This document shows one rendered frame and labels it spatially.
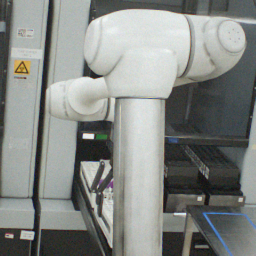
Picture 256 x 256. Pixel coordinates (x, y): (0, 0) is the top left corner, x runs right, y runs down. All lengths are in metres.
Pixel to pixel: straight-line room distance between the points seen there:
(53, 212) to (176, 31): 1.14
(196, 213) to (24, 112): 0.65
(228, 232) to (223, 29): 0.92
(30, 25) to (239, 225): 0.91
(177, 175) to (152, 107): 1.15
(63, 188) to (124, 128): 1.10
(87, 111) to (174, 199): 0.69
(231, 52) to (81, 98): 0.56
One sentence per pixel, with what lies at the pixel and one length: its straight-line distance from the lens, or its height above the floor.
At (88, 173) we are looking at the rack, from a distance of 2.39.
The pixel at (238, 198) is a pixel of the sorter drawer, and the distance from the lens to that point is 2.54.
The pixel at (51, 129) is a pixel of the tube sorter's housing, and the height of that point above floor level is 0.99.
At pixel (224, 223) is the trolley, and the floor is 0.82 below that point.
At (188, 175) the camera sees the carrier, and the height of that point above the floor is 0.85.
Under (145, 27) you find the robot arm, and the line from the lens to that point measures 1.38.
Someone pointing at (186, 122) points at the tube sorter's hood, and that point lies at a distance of 2.47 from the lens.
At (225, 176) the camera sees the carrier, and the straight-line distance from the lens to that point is 2.58.
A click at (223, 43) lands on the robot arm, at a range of 1.41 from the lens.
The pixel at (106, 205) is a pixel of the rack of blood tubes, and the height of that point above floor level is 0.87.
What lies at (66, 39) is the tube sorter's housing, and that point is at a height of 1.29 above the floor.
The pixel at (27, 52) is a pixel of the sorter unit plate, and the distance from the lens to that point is 2.33.
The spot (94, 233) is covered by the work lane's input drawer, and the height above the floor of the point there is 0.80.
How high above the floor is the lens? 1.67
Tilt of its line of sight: 16 degrees down
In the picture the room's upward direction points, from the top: 7 degrees clockwise
